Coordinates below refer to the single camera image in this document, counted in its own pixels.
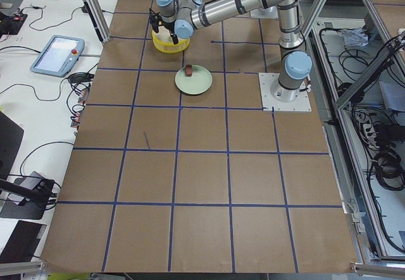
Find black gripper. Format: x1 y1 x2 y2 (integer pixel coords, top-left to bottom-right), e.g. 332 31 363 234
149 11 161 33

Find yellow-rimmed steamer basket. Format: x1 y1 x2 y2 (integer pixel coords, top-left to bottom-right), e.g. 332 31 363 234
152 27 190 54

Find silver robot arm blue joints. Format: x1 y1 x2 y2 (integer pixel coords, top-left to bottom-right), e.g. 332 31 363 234
155 0 313 90

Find light green round plate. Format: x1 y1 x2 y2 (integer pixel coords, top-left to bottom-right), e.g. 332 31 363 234
175 65 213 95

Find blue teach pendant near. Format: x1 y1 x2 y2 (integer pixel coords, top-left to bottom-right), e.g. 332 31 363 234
30 35 85 77

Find black laptop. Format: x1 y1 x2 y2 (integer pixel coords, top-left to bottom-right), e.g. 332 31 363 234
0 113 24 180

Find crumpled white paper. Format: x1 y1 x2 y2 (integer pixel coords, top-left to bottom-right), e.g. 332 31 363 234
339 28 368 47

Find aluminium frame post left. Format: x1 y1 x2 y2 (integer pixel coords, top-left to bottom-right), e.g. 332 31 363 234
82 0 111 43

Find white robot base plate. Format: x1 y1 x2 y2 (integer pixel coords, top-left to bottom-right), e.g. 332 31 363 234
258 73 312 113

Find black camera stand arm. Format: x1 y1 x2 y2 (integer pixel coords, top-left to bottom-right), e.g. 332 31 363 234
1 177 54 206

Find aluminium frame strut right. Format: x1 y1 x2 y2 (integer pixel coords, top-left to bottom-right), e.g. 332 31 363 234
335 32 404 109

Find black cable bundle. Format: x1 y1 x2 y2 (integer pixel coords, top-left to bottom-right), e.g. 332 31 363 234
366 150 405 192

